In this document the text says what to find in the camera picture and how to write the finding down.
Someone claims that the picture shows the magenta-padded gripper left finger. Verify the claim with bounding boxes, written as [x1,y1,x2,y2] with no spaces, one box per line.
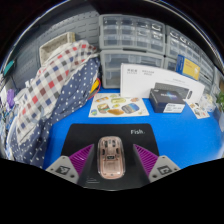
[45,143,96,185]

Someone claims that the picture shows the white and blue tissue box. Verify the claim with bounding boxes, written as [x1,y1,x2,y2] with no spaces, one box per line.
[200,93,218,113]

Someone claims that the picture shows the long white keyboard box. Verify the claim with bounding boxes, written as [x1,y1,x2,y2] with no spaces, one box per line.
[119,63,206,104]

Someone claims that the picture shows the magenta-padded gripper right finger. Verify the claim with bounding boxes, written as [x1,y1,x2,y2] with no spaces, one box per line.
[132,143,182,184]

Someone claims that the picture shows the yellow and blue card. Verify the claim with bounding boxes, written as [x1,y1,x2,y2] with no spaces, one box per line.
[175,54,202,81]

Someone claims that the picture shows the red blue checkered cloth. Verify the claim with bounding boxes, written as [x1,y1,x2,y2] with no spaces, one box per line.
[14,39,100,148]

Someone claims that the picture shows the black mouse pad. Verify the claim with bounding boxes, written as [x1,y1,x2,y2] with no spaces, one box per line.
[59,123,160,192]

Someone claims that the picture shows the navy polka-dot cloth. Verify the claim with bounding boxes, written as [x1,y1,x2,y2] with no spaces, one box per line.
[6,57,101,169]

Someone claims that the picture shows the beige wicker basket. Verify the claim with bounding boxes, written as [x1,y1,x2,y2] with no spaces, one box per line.
[38,32,77,65]

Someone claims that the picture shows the small black box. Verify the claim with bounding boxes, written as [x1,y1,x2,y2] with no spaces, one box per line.
[148,87,187,114]

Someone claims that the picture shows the transparent pink computer mouse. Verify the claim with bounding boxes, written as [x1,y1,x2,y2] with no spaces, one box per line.
[96,135,126,180]

